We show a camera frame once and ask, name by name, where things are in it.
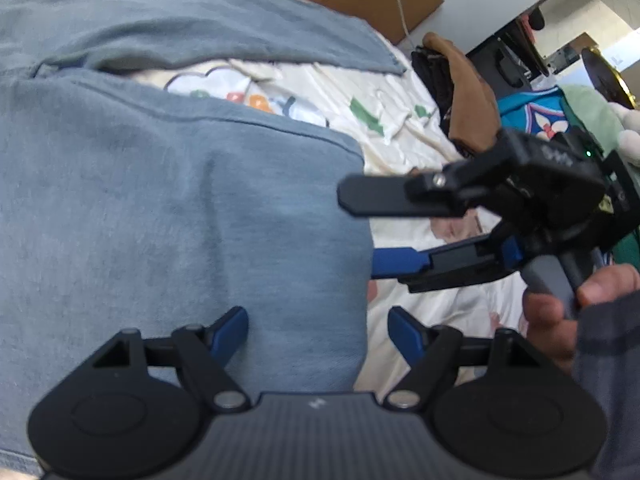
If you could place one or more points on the person's right hand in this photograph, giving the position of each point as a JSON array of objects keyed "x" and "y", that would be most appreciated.
[{"x": 554, "y": 335}]

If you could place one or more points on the black garment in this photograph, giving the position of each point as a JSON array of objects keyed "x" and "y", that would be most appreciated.
[{"x": 433, "y": 69}]

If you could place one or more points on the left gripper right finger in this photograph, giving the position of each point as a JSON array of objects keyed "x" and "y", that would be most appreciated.
[{"x": 448, "y": 371}]

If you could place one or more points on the blue denim pants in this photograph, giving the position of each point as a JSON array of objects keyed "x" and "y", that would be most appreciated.
[{"x": 126, "y": 205}]

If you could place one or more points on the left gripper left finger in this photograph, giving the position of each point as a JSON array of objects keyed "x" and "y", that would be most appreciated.
[{"x": 182, "y": 373}]

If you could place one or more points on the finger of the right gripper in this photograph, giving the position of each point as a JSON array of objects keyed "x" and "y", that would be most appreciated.
[
  {"x": 477, "y": 260},
  {"x": 444, "y": 194}
]

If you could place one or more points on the right forearm dark sleeve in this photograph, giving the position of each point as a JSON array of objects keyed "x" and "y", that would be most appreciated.
[{"x": 607, "y": 366}]

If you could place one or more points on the brown garment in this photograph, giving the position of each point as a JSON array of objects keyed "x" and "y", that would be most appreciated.
[{"x": 474, "y": 118}]

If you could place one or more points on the teal patterned cloth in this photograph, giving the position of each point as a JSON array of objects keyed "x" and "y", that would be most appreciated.
[{"x": 539, "y": 113}]

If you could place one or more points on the cream patterned bed sheet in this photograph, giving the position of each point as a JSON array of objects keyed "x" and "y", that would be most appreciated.
[{"x": 400, "y": 159}]

